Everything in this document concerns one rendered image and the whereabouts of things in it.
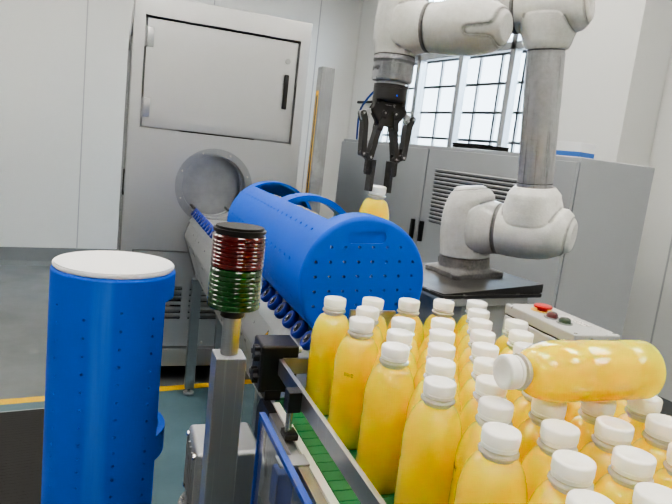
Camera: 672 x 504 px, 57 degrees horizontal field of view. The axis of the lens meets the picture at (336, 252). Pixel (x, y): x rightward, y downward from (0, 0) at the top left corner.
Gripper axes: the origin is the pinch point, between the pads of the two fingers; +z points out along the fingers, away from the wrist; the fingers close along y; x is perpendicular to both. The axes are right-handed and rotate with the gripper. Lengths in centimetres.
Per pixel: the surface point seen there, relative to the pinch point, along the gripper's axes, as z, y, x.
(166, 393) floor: 131, 23, -187
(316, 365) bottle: 32.6, 20.9, 31.0
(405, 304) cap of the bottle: 21.4, 5.0, 30.3
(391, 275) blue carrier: 20.1, -0.7, 11.4
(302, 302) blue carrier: 26.6, 18.4, 11.2
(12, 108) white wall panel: -9, 143, -491
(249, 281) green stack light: 12, 40, 58
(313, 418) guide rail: 35, 26, 47
